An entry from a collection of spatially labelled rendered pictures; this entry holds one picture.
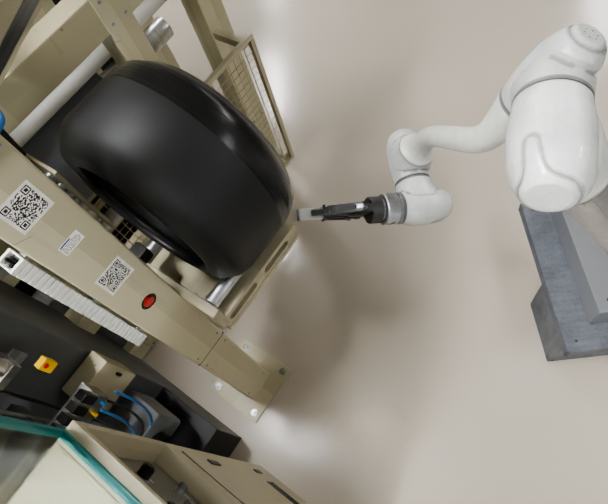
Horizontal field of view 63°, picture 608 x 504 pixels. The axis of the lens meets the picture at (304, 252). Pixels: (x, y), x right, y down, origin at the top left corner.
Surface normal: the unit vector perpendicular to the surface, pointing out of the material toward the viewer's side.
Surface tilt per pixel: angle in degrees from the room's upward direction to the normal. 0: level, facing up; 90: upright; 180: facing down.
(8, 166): 90
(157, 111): 17
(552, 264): 0
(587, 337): 0
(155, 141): 24
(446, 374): 0
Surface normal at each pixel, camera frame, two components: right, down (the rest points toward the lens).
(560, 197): -0.32, 0.83
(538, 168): -0.72, -0.04
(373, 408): -0.19, -0.44
